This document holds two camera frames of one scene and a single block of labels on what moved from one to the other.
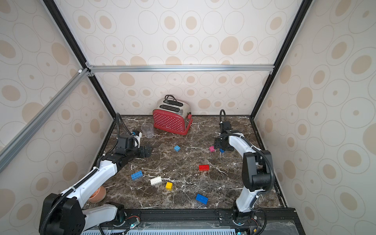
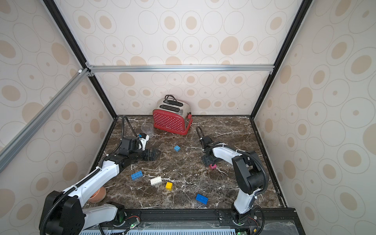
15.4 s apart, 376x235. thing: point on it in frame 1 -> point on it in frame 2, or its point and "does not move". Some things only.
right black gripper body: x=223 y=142 -> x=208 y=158
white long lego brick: x=155 y=180 does not move
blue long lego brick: x=136 y=175 does not move
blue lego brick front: x=201 y=199 does not move
